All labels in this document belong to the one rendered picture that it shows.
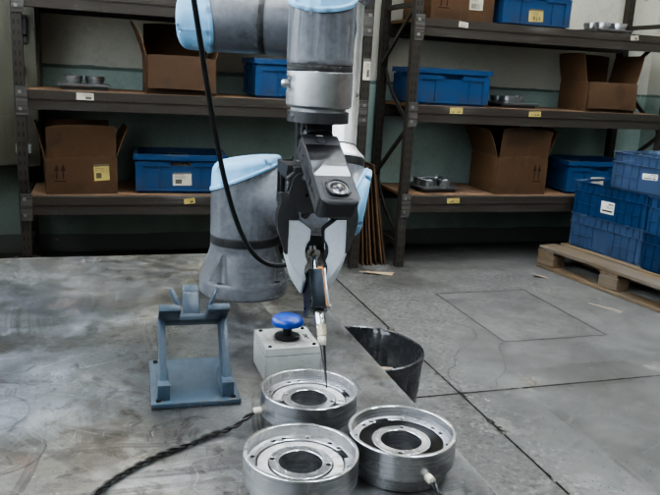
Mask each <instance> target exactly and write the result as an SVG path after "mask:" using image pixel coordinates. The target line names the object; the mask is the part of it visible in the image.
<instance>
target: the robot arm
mask: <svg viewBox="0 0 660 495"><path fill-rule="evenodd" d="M196 1H197V7H198V13H199V19H200V26H201V33H202V39H203V46H204V51H206V52H207V53H212V52H226V53H244V54H264V55H277V56H287V70H296V71H287V79H282V80H281V87H286V88H287V90H286V104H287V105H288V106H290V107H291V109H287V121H288V122H293V123H296V126H295V152H294V155H292V157H291V158H290V159H282V157H281V156H280V155H278V154H254V155H244V156H236V157H230V158H225V159H223V162H224V167H225V171H226V176H227V180H228V184H229V189H230V193H231V196H232V200H233V203H234V206H235V209H236V212H237V215H238V218H239V221H240V224H241V226H242V229H243V231H244V233H245V235H246V238H247V240H248V242H249V244H250V245H251V247H252V248H253V250H254V251H255V252H256V253H257V254H258V255H259V256H260V257H262V258H263V259H265V260H266V261H269V262H272V263H283V261H282V258H281V254H280V251H279V238H280V241H281V244H282V247H283V254H284V257H285V261H286V264H287V268H288V271H289V275H290V277H291V279H292V281H293V283H294V285H295V286H296V288H297V289H298V291H299V292H300V293H301V294H303V291H304V288H305V284H306V276H305V271H304V269H305V267H306V264H307V259H306V256H305V248H306V246H307V244H308V243H309V241H310V236H321V237H322V240H323V242H324V249H325V251H324V253H323V256H322V259H323V263H324V267H323V268H325V269H326V278H327V287H328V289H329V288H330V286H331V285H332V284H333V282H334V280H335V279H336V277H337V275H338V273H339V271H340V269H341V267H342V265H343V262H344V260H345V257H346V255H347V253H348V252H349V249H350V246H351V244H352V241H353V238H354V236H356V235H357V234H358V233H359V232H360V230H361V227H362V222H363V217H364V212H365V208H366V203H367V198H368V193H369V188H370V182H371V177H372V171H371V170H370V169H368V168H365V169H364V157H363V155H362V154H361V153H360V152H359V151H358V149H357V135H358V105H359V88H360V71H361V55H362V40H363V24H364V8H365V6H366V5H367V4H368V3H370V2H371V1H372V0H196ZM176 30H177V36H178V38H179V41H180V43H181V45H182V46H183V47H184V48H186V49H189V50H198V45H197V39H196V32H195V26H194V19H193V7H192V1H191V0H177V4H176ZM209 190H210V191H211V200H210V247H209V250H208V253H207V256H206V258H205V261H204V264H203V267H202V269H201V272H200V275H199V291H200V292H201V293H202V294H203V295H205V296H207V297H209V298H211V295H212V293H213V291H214V289H215V287H218V291H217V294H216V296H215V300H219V301H224V302H232V303H258V302H266V301H271V300H275V299H278V298H280V297H282V296H284V295H285V294H286V293H287V275H286V272H285V268H272V267H268V266H265V265H263V264H262V263H260V262H259V261H257V260H256V259H255V258H254V257H253V256H252V255H251V254H250V252H249V251H248V249H247V248H246V246H245V244H244V243H243V241H242V239H241V237H240V235H239V232H238V230H237V228H236V225H235V223H234V220H233V217H232V214H231V211H230V207H229V204H228V201H227V197H226V194H225V191H224V186H223V182H222V178H221V174H220V169H219V164H218V162H216V163H215V164H214V166H213V168H212V174H211V186H210V188H209Z"/></svg>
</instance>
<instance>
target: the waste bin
mask: <svg viewBox="0 0 660 495"><path fill-rule="evenodd" d="M344 327H345V328H346V329H347V330H348V331H349V332H350V333H351V334H352V335H353V337H354V338H355V339H356V340H357V341H358V342H359V343H360V344H361V345H362V346H363V348H364V349H365V350H366V351H367V352H368V353H369V354H370V355H371V356H372V357H373V358H374V360H375V361H376V362H377V363H378V364H379V365H380V366H383V367H393V368H391V369H384V370H385V372H386V373H387V374H388V375H389V376H390V377H391V378H392V379H393V380H394V381H395V382H396V384H397V385H398V386H399V387H400V388H401V389H402V390H403V391H404V392H405V393H406V394H407V395H408V397H409V398H410V399H411V400H412V401H413V402H414V403H415V401H416V397H417V393H418V386H419V381H420V374H421V368H422V364H423V361H424V350H423V348H422V346H421V345H420V344H419V343H417V342H416V341H414V340H412V339H410V338H409V337H407V336H404V335H402V334H400V333H397V332H394V331H391V330H387V329H382V328H376V327H368V326H344Z"/></svg>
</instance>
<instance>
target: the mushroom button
mask: <svg viewBox="0 0 660 495"><path fill-rule="evenodd" d="M272 325H273V326H275V327H277V328H281V329H283V332H282V335H283V336H292V329H297V328H300V327H302V326H303V318H302V317H301V316H300V315H298V314H296V313H292V312H281V313H278V314H275V315H274V316H273V317H272Z"/></svg>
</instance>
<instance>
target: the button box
mask: <svg viewBox="0 0 660 495"><path fill-rule="evenodd" d="M282 332H283V329H281V328H274V329H256V330H254V343H253V362H254V364H255V366H256V368H257V370H258V372H259V374H260V376H261V378H262V380H263V381H264V379H266V378H267V377H268V376H270V375H272V374H274V373H277V372H280V371H283V370H288V369H296V368H315V369H320V354H321V351H320V347H319V345H318V342H317V341H316V339H315V338H314V337H313V336H312V334H311V333H310V332H309V330H308V329H307V328H306V327H300V328H297V329H292V336H283V335H282Z"/></svg>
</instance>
